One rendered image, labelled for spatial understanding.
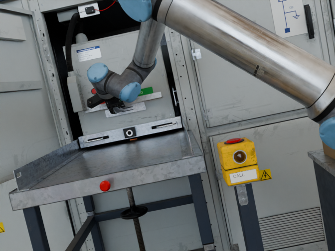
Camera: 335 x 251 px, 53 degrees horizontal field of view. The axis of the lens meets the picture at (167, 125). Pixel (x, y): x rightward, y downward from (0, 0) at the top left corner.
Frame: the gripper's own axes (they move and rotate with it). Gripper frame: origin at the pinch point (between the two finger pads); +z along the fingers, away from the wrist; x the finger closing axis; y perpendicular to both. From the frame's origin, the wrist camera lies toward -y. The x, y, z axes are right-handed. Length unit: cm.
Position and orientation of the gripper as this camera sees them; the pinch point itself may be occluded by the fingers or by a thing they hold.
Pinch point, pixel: (114, 111)
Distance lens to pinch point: 172.0
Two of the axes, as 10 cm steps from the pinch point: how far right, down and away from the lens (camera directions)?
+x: -1.7, -8.9, 4.2
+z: 1.2, 4.0, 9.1
